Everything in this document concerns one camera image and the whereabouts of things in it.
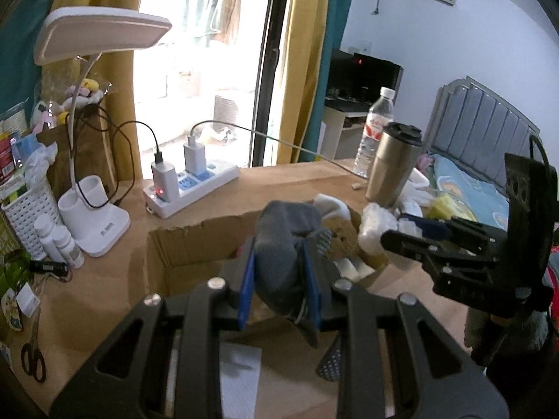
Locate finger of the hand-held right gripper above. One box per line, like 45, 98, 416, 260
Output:
401, 214, 510, 250
380, 229, 499, 272

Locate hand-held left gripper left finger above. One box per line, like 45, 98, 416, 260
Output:
49, 236, 258, 419

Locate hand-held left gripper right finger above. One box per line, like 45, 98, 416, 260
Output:
301, 238, 511, 419

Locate clear bubble wrap bundle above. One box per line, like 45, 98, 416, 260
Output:
359, 202, 413, 256

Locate grey dotted-sole sock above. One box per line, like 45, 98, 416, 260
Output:
316, 336, 344, 383
254, 201, 333, 349

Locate brown plush toy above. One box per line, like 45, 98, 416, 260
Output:
321, 216, 364, 268

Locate brown cardboard box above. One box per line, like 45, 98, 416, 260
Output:
143, 207, 391, 419

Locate white cloth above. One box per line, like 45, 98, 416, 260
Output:
218, 341, 263, 419

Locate white soft pad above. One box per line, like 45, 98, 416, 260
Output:
335, 257, 377, 284
313, 192, 353, 221

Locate yellow tissue pack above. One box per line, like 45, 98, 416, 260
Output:
430, 194, 478, 224

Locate blue printed blanket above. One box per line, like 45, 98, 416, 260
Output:
426, 153, 513, 228

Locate steel tumbler black lid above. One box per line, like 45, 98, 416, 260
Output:
365, 122, 423, 208

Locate grey padded headboard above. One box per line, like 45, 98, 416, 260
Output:
421, 75, 543, 185

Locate white power strip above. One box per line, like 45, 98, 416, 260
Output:
144, 167, 240, 219

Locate clear water bottle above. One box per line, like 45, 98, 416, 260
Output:
353, 87, 396, 179

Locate white usb charger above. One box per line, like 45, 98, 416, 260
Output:
183, 137, 206, 176
151, 150, 180, 204

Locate white computer desk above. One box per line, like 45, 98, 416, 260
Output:
321, 100, 373, 163

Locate black keyboard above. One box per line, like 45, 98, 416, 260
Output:
327, 93, 373, 112

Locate black computer tower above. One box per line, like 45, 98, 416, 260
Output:
349, 52, 405, 101

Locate white outdoor unit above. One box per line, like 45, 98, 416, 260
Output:
214, 95, 239, 125

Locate black monitor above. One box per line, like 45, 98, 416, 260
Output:
327, 49, 355, 97

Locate white pill bottle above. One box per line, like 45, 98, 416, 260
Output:
51, 226, 85, 270
34, 214, 57, 261

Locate black flashlight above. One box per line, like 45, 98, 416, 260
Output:
27, 260, 70, 277

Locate teal curtain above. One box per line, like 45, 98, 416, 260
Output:
0, 0, 67, 116
301, 0, 360, 163

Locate small printed card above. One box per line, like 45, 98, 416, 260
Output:
0, 283, 41, 331

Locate white perforated basket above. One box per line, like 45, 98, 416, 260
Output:
0, 178, 63, 250

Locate green glass bottle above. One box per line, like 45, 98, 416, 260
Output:
0, 247, 35, 300

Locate white crumpled plastic bag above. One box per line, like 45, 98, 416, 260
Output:
25, 143, 59, 185

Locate bag of small plush toys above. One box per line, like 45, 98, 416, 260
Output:
31, 78, 113, 134

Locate blue packet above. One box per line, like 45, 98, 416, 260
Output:
12, 133, 43, 163

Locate red can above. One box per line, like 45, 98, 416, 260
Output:
0, 133, 19, 185

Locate tan hanging towel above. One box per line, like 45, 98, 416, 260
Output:
216, 0, 248, 45

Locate pale printed tin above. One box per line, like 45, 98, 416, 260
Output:
0, 98, 32, 136

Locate green hanging towel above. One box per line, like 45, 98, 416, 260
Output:
183, 0, 228, 39

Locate white desk lamp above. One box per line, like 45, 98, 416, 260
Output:
34, 7, 173, 258

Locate black charging cable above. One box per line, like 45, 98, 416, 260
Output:
70, 104, 164, 209

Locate black sliding door frame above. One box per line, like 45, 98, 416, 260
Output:
249, 0, 295, 169

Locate black-handled scissors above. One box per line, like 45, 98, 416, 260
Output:
20, 306, 47, 383

